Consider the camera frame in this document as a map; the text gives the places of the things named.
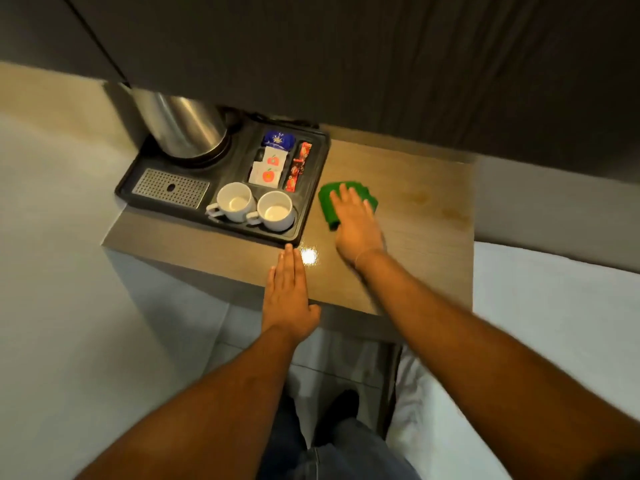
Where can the person's left hand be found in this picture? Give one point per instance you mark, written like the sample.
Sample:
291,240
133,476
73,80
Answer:
289,304

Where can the person's right hand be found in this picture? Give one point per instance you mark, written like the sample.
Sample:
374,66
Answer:
357,232

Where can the person's right fingers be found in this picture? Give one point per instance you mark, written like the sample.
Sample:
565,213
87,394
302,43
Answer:
350,198

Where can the person's left little finger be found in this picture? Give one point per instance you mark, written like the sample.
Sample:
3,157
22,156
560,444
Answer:
270,283

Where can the person's left middle finger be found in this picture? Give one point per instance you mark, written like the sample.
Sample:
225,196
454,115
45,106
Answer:
289,267

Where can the person's left thumb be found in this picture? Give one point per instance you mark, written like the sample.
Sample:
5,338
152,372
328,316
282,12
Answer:
315,312

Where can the green cleaning cloth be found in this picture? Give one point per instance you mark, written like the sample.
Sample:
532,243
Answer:
327,200

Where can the person's right forearm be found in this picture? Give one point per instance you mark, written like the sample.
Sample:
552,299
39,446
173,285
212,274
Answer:
480,364

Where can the person's left forearm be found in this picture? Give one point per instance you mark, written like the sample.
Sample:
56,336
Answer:
215,409

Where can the white ceramic cup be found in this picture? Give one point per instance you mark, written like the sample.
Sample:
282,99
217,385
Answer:
276,212
234,200

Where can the thin wrist thread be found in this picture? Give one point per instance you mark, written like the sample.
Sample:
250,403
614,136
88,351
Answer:
364,254

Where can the red stick sachet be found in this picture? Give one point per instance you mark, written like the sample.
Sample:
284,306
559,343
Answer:
303,152
293,177

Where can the small white apple-print sachet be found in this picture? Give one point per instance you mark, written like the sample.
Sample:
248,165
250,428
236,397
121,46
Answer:
275,157

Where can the large white apple-print sachet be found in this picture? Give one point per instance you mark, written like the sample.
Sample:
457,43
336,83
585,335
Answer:
264,175

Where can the blue sachet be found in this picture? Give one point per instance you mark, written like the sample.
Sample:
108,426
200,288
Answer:
278,140

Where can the black shoe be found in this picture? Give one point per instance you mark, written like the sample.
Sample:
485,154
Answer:
337,412

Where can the black plastic tray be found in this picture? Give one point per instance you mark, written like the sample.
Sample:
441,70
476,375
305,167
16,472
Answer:
240,155

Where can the black kettle base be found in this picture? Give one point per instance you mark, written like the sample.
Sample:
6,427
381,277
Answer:
222,155

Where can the perforated metal drip grate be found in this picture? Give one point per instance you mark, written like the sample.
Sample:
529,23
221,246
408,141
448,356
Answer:
170,188

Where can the dark overhead cabinet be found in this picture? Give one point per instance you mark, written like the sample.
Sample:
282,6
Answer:
380,59

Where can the blue jeans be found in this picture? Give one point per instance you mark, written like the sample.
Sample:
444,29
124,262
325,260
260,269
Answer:
350,454

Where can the steel electric kettle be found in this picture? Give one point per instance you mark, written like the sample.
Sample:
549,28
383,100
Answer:
182,122

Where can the white bed sheet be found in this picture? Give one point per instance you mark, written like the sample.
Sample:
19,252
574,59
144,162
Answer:
545,319

